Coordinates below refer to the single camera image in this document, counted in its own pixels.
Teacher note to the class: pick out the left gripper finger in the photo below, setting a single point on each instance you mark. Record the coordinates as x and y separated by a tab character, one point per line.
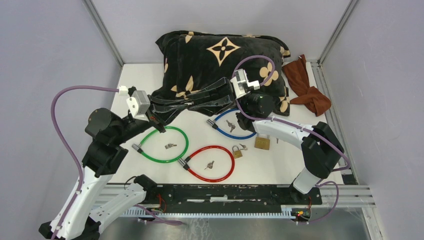
156	101
165	115

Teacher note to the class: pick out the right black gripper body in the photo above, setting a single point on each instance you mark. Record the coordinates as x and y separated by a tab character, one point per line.
238	100

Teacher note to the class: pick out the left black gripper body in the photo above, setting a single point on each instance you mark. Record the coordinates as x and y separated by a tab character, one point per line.
156	118

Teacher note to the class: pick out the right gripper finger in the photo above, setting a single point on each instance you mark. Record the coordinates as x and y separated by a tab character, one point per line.
221	88
213	107

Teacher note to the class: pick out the blue cable lock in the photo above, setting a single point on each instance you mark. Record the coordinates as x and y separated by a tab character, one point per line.
213	124

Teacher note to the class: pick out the small silver keys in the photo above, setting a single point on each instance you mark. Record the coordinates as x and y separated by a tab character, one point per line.
170	145

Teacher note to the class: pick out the green cable lock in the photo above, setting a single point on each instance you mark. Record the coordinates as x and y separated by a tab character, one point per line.
162	155

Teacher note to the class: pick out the large brass padlock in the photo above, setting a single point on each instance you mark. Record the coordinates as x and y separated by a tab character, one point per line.
262	141

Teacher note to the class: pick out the small brass padlock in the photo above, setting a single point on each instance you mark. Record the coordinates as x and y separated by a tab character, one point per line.
236	152

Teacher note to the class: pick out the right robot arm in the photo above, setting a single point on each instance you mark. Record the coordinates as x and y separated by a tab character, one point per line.
321	150

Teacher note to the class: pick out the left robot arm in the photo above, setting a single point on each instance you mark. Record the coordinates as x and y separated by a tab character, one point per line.
79	219

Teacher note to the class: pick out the blue lock keys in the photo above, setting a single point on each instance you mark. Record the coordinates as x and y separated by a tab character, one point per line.
230	125

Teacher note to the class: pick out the red lock keys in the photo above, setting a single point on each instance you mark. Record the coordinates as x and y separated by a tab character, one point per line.
210	165

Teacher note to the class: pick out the black floral pillow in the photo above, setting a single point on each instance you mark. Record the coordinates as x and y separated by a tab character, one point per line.
194	60

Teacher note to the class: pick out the small padlock keys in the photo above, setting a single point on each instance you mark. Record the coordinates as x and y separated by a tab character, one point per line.
243	147

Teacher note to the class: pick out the brown cloth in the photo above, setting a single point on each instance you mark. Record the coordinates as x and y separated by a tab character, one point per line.
307	95

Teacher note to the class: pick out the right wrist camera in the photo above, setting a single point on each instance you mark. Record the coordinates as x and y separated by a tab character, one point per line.
241	85

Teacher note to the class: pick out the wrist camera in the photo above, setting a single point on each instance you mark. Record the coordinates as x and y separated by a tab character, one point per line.
241	85
138	104

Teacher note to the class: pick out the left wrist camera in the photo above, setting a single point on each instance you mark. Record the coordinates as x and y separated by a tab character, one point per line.
138	104

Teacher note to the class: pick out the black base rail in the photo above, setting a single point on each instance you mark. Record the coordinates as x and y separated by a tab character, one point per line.
229	199

